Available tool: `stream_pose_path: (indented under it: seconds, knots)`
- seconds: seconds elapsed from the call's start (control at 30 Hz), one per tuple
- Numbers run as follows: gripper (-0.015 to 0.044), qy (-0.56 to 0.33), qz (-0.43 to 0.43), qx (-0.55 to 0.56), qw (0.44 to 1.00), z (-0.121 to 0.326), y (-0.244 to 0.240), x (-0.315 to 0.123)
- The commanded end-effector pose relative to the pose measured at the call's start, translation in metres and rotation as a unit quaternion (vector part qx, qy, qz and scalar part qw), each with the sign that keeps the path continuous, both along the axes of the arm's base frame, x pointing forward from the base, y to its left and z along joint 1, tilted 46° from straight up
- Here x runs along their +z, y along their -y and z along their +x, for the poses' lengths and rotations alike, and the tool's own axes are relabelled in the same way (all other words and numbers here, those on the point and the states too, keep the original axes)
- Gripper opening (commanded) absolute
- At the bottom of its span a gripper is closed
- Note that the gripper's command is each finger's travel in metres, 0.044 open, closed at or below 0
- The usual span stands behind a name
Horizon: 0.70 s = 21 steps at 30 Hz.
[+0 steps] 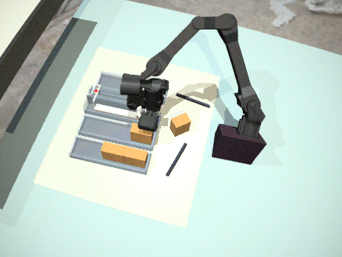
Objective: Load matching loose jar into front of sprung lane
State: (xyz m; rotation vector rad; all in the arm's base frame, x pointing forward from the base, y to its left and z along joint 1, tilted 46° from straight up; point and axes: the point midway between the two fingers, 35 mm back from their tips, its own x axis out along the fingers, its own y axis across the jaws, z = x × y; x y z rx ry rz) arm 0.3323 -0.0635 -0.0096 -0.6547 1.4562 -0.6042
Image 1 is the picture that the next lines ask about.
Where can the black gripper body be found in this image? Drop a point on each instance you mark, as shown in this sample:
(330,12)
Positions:
(150,121)

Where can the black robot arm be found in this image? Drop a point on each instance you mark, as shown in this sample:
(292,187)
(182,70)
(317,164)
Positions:
(226,25)

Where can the orange box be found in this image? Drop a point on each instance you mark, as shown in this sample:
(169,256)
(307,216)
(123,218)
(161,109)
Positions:
(135,157)
(112,152)

